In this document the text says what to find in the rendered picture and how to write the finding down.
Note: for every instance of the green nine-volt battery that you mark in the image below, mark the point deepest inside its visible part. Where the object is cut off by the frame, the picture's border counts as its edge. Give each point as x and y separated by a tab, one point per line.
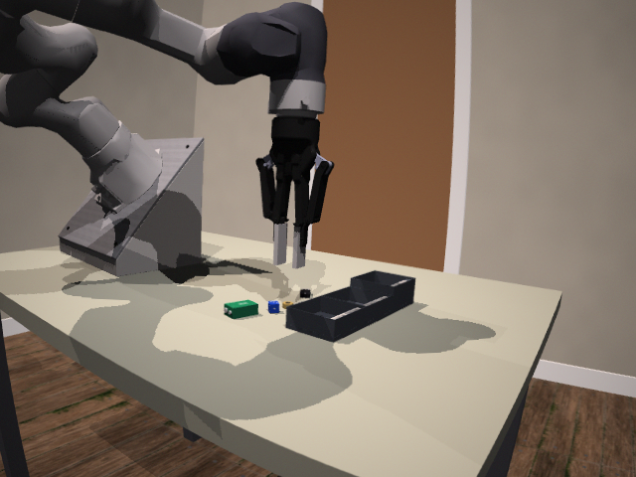
241	309

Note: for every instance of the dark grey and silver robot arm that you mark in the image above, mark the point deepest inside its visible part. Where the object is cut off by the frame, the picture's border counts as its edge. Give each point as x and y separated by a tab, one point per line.
287	44

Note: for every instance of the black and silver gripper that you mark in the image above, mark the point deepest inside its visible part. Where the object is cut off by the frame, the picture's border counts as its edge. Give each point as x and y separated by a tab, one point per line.
299	137

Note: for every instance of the black rack of bins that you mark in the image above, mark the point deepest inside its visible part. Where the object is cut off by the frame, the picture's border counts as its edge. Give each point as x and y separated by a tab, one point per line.
342	318

